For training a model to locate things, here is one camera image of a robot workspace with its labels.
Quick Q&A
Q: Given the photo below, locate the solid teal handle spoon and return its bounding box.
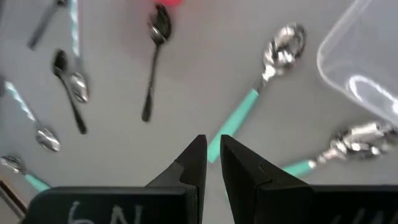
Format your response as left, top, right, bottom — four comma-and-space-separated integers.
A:
0, 154, 52, 193
281, 120, 398, 179
206, 22, 308, 164

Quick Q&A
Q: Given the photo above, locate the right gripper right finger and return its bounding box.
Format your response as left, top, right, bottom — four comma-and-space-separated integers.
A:
220, 134, 315, 224

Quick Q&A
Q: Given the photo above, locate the black metal table frame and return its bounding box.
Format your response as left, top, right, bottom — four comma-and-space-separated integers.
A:
0, 179, 29, 218

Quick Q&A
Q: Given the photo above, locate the clear plastic bin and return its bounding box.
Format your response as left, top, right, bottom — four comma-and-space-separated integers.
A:
316, 0, 398, 127

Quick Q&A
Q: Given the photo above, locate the black spoon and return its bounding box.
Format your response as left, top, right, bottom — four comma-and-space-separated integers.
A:
141, 2, 172, 123
26, 0, 69, 51
51, 49, 88, 135

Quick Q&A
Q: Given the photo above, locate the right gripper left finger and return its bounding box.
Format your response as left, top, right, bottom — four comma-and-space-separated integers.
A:
145, 134, 208, 224

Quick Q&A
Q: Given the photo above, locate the red plastic bin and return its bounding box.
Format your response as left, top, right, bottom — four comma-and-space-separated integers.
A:
154, 0, 184, 7

